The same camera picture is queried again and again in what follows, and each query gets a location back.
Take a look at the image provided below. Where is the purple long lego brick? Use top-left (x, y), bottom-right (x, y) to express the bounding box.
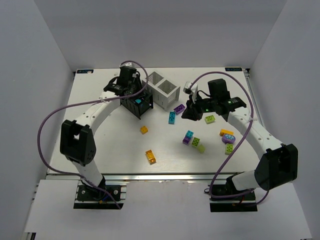
top-left (173, 104), bottom-right (186, 115)

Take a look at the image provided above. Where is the teal square lego brick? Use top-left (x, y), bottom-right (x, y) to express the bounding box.
top-left (185, 130), bottom-right (194, 139)

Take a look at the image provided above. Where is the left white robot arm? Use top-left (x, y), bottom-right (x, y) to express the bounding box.
top-left (60, 65), bottom-right (142, 188)

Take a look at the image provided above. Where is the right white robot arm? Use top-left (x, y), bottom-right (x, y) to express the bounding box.
top-left (181, 78), bottom-right (298, 195)

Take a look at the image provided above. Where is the teal long lego brick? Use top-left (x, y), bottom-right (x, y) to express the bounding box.
top-left (168, 111), bottom-right (176, 125)

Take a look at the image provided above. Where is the green lego brick upper right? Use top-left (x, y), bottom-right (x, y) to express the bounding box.
top-left (204, 115), bottom-right (216, 124)

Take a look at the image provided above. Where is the black slotted container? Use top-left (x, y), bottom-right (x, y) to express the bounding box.
top-left (120, 90), bottom-right (154, 119)

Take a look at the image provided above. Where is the white slotted container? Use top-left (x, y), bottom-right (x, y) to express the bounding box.
top-left (142, 71), bottom-right (181, 111)

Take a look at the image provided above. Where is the green lego brick centre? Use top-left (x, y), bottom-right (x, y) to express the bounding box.
top-left (191, 137), bottom-right (200, 148)

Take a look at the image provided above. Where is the orange lego brick right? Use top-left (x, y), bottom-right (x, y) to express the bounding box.
top-left (219, 129), bottom-right (234, 137)

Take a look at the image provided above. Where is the pale green lego brick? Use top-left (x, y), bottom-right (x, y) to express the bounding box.
top-left (197, 144), bottom-right (206, 153)

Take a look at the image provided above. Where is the purple paw print piece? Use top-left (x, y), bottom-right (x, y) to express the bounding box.
top-left (221, 133), bottom-right (236, 144)

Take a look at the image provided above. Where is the small orange lego brick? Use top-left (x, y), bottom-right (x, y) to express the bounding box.
top-left (140, 126), bottom-right (148, 135)

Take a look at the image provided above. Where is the green lego brick lower right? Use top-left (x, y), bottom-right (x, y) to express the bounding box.
top-left (225, 143), bottom-right (234, 155)

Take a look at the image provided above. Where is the long orange lego brick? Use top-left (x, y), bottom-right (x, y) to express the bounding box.
top-left (145, 149), bottom-right (156, 165)

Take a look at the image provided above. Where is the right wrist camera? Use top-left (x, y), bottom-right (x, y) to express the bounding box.
top-left (183, 81), bottom-right (198, 103)

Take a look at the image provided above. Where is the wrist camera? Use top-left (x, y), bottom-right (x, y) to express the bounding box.
top-left (119, 62), bottom-right (137, 68)
top-left (183, 81), bottom-right (198, 103)

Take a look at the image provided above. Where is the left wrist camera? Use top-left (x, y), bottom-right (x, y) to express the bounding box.
top-left (119, 62), bottom-right (137, 68)

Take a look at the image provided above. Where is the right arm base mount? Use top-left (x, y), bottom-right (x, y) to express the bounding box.
top-left (203, 186), bottom-right (258, 213)

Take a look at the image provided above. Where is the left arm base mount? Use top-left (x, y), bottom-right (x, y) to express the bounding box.
top-left (73, 181), bottom-right (127, 210)

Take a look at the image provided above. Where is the aluminium rail front edge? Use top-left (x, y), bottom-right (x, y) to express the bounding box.
top-left (45, 172), bottom-right (235, 181)

